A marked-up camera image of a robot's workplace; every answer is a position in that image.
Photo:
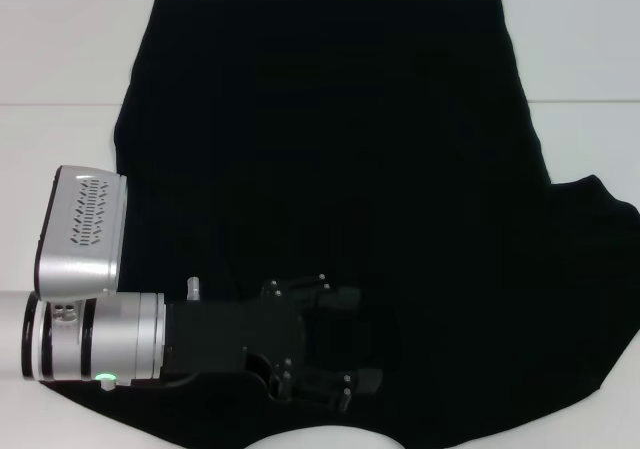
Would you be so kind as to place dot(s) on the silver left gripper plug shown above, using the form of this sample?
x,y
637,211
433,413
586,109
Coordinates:
x,y
193,289

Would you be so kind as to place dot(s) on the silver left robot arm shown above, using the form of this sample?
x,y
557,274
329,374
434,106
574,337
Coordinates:
x,y
120,339

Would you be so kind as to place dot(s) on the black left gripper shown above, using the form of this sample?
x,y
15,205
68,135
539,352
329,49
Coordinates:
x,y
230,336

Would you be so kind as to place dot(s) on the black t-shirt with FREE print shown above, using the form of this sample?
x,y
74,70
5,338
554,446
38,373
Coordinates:
x,y
350,144

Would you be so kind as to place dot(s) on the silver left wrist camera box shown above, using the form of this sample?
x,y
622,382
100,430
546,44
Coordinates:
x,y
80,219

